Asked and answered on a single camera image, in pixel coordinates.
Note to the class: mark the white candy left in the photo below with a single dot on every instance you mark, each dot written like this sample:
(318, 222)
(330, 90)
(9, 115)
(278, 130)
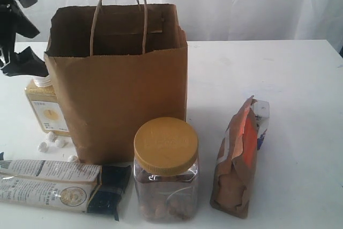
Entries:
(43, 147)

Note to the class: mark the white and blue milk carton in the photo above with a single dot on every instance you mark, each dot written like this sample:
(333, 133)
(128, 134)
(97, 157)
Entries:
(261, 110)

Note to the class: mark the brown paper bag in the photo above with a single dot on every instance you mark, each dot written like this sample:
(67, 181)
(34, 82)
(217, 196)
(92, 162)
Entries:
(113, 68)

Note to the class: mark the brown paper pouch orange label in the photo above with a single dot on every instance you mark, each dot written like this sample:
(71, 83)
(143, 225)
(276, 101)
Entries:
(236, 164)

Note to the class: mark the small white candy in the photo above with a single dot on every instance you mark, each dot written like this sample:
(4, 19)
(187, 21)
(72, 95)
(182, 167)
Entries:
(73, 158)

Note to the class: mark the yellow millet bottle white cap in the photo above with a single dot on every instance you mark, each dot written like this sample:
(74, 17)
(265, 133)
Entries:
(43, 100)

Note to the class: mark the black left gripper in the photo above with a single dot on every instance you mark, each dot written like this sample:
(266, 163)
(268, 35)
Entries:
(13, 22)

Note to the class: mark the clear jar with yellow lid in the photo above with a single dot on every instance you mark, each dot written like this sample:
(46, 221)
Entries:
(166, 169)

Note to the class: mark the white candy top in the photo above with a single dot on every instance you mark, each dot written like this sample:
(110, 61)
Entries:
(50, 136)

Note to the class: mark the white candy right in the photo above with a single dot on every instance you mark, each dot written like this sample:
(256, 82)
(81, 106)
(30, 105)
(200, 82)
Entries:
(60, 143)

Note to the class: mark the lower white noodle package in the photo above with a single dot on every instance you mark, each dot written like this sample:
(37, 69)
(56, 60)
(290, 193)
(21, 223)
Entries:
(82, 197)

